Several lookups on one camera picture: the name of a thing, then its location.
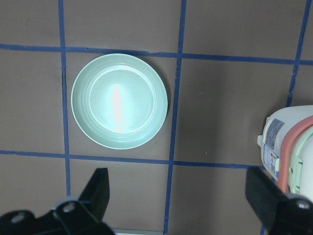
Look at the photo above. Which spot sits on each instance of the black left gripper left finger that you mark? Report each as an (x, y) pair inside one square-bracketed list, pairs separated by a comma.
[(82, 216)]

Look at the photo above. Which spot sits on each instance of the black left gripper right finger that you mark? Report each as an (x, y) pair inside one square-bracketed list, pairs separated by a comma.
[(280, 213)]

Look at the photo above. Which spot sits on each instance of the white rice cooker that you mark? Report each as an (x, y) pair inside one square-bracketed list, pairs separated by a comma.
[(287, 149)]

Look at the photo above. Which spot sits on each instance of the green plate near centre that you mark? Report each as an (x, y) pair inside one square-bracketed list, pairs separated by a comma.
[(119, 101)]

